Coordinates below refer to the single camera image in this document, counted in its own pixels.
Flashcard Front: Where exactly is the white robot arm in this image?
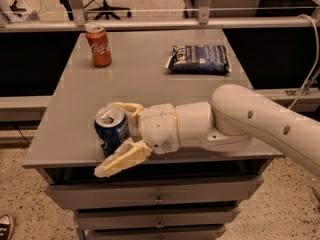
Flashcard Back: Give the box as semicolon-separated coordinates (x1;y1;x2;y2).
94;84;320;178

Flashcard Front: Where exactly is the bottom grey drawer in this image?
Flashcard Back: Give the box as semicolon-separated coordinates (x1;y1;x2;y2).
92;225;225;240

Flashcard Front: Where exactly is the middle grey drawer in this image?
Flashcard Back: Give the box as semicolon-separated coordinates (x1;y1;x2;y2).
75;206;240;230

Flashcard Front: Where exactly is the black white sneaker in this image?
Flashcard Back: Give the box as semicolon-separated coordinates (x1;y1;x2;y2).
0;214;15;240

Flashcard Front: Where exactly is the top grey drawer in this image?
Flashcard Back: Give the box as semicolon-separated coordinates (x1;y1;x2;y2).
46;175;264;210

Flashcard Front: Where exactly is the grey drawer cabinet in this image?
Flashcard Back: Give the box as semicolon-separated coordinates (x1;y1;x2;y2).
21;28;288;240

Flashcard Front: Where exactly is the metal railing frame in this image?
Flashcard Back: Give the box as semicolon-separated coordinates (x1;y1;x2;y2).
1;0;320;32

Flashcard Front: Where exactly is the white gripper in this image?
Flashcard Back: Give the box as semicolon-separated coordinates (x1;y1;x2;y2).
94;102;179;178

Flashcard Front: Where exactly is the red coca-cola can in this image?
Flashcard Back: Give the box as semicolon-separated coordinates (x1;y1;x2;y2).
86;25;112;67

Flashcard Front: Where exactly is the blue chip bag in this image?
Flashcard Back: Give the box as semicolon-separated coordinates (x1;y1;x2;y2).
166;45;229;75

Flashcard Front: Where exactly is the blue pepsi can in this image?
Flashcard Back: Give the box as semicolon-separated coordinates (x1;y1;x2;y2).
94;105;130;157

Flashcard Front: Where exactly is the grey drawer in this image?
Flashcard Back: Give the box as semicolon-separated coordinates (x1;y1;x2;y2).
46;175;264;210
92;225;225;240
75;206;240;230

